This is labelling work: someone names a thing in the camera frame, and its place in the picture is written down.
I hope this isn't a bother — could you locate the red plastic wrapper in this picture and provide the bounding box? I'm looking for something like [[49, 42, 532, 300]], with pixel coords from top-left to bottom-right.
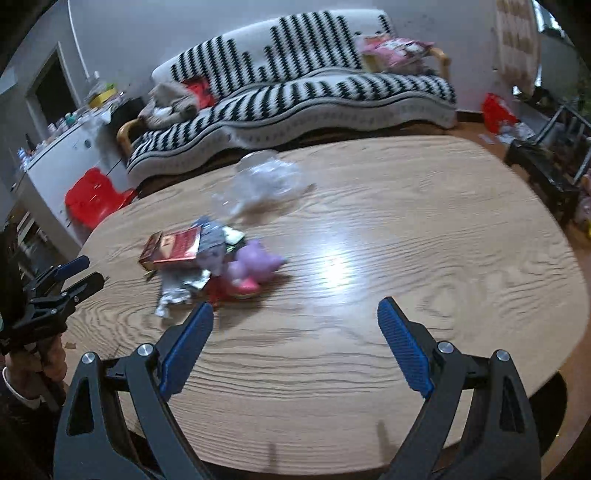
[[205, 277, 259, 306]]

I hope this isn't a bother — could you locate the beige clothes pile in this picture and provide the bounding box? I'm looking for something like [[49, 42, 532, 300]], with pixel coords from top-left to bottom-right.
[[137, 82, 200, 128]]

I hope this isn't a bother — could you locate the red cloth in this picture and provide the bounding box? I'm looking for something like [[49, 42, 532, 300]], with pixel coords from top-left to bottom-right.
[[184, 78, 216, 110]]

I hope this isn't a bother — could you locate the black bag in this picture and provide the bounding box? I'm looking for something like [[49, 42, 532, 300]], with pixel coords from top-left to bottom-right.
[[111, 98, 147, 133]]

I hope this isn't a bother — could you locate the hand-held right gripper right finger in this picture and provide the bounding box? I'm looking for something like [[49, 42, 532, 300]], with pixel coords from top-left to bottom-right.
[[377, 296, 542, 480]]

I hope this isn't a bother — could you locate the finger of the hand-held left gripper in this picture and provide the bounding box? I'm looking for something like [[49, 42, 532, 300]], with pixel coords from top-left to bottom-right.
[[28, 272, 106, 315], [33, 256, 91, 291]]

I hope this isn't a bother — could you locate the person's left forearm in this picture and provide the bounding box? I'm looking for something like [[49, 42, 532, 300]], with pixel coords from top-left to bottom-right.
[[0, 367, 61, 480]]

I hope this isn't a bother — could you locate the silver foil wrapper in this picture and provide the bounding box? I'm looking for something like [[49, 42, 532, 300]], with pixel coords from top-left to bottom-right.
[[154, 268, 213, 318]]

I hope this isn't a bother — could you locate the red plastic bag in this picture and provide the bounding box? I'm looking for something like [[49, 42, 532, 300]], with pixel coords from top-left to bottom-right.
[[481, 93, 520, 135]]

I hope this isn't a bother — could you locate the clear plastic bag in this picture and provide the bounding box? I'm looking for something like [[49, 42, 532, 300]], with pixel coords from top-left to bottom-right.
[[211, 150, 317, 223]]

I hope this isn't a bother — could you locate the pink printed package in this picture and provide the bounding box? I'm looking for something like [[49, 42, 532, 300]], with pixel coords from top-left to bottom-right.
[[360, 34, 435, 73]]

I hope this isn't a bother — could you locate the metal frame stand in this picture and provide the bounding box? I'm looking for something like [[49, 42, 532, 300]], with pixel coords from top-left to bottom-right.
[[531, 98, 591, 185]]

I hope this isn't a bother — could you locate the black coffee table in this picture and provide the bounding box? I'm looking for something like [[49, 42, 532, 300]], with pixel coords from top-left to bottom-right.
[[503, 138, 583, 227]]

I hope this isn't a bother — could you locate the beige patterned curtain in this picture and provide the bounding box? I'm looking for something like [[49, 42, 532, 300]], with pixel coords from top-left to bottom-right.
[[496, 0, 542, 96]]

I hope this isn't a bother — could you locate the red cardboard carton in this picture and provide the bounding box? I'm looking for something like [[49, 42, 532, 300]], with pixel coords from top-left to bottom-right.
[[139, 228, 203, 272]]

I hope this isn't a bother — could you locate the purple plush toy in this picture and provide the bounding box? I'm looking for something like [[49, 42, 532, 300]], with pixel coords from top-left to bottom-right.
[[203, 240, 287, 297]]

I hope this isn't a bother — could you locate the person's left hand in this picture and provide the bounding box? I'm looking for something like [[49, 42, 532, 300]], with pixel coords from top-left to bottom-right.
[[4, 339, 68, 394]]

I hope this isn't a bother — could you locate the row of small bottles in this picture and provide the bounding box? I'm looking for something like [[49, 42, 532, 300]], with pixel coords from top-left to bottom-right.
[[16, 108, 90, 160]]

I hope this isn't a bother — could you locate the pile of colourful toys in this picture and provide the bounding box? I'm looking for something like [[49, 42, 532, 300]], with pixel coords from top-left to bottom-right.
[[573, 170, 591, 241]]

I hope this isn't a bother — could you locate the grey plastic wrapper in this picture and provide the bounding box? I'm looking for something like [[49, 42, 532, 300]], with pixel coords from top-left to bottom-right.
[[191, 216, 228, 260]]

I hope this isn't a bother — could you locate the red plastic stool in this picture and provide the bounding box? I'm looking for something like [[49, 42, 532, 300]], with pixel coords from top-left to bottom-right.
[[65, 167, 138, 230]]

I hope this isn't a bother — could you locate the yellow green container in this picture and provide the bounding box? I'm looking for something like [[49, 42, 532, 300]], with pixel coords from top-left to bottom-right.
[[88, 83, 116, 109]]

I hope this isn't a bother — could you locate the white wall conduit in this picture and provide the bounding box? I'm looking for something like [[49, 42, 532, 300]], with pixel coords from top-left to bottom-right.
[[67, 0, 91, 80]]

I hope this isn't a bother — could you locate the wooden frame sofa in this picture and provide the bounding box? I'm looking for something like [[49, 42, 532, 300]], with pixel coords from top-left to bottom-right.
[[116, 9, 459, 185]]

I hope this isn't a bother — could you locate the black white striped sofa cover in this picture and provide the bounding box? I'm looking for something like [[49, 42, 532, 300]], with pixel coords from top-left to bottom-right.
[[126, 10, 458, 183]]

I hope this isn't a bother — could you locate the white cabinet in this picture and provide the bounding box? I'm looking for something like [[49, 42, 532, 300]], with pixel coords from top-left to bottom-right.
[[13, 99, 134, 251]]

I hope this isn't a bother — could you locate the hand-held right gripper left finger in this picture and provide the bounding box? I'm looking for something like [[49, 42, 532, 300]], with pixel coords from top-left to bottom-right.
[[53, 301, 215, 480]]

